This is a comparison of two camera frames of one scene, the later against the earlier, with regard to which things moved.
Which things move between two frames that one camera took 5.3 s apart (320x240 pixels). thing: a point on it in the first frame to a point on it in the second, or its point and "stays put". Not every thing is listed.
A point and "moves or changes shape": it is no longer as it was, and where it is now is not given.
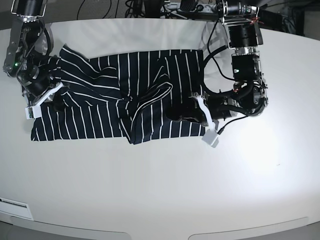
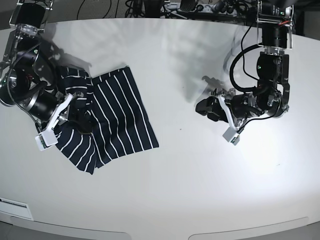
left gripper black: (36, 78) to (43, 105)
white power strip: (203, 8) stays put
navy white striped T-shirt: (127, 97) moves or changes shape
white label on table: (15, 207) stays put
